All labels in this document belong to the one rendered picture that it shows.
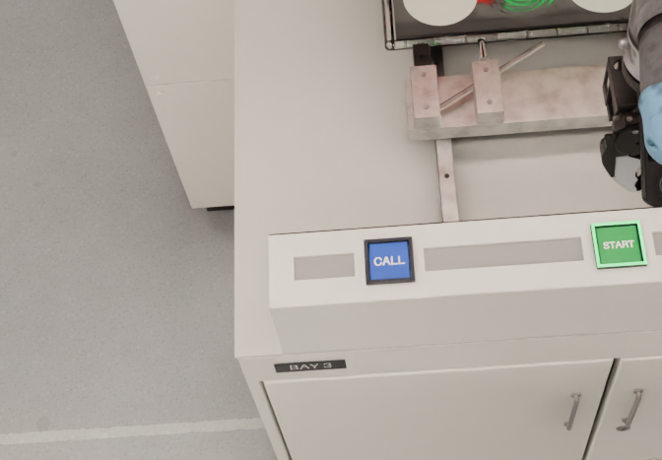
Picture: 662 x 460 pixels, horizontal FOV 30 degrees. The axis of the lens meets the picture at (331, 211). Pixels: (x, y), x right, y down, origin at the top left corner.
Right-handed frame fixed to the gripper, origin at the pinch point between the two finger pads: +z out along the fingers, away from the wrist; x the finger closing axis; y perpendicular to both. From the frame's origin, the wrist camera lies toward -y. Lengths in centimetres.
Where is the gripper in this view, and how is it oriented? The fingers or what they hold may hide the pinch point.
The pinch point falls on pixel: (636, 189)
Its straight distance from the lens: 130.8
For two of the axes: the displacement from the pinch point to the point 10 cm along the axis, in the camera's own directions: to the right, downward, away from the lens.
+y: -0.4, -8.8, 4.8
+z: 0.8, 4.8, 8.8
